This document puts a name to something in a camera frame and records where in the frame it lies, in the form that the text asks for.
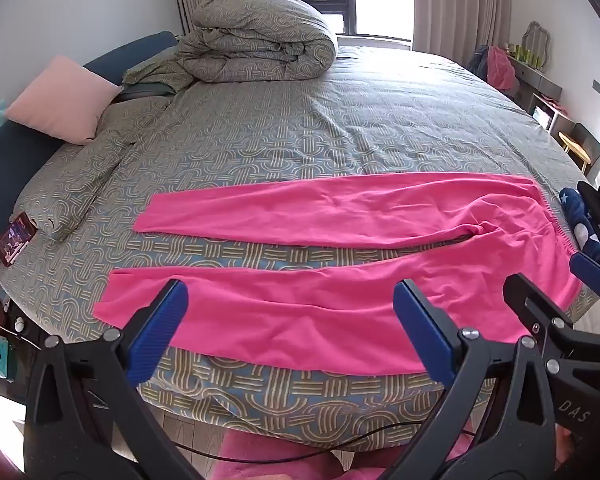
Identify pink garment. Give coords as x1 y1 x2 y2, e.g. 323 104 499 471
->
486 46 522 93

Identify folded patterned duvet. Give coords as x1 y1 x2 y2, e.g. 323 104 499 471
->
176 0 339 84

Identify patterned pillow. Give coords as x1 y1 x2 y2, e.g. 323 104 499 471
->
22 127 141 243

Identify grey dressing table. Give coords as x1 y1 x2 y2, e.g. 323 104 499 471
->
505 55 566 133

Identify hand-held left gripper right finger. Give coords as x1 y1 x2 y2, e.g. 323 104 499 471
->
377 279 562 480

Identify wavy-framed mirror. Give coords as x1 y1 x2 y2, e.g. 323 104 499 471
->
521 21 553 73

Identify pink pillow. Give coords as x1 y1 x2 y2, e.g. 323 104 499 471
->
5 55 123 146

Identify blue headboard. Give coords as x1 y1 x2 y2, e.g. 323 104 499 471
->
0 31 180 261

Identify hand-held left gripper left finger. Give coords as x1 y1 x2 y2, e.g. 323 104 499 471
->
24 279 201 480

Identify teal box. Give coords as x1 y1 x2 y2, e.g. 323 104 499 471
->
0 337 17 378

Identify person's pink clothing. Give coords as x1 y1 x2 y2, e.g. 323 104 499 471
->
212 430 476 480

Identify chair with wooden seat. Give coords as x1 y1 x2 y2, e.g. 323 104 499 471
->
557 122 600 181

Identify navy star-patterned cloth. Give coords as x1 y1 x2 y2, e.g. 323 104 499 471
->
559 186 600 273

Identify black cable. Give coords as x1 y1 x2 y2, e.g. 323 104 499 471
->
172 422 473 463

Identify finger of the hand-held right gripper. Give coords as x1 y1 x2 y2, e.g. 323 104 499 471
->
569 252 600 302
502 273 577 361

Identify pink pants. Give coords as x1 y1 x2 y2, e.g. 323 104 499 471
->
93 172 583 376

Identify smartphone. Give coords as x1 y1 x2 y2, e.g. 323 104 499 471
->
0 212 37 268

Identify bed with patterned sheet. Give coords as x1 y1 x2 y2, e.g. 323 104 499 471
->
0 42 600 453

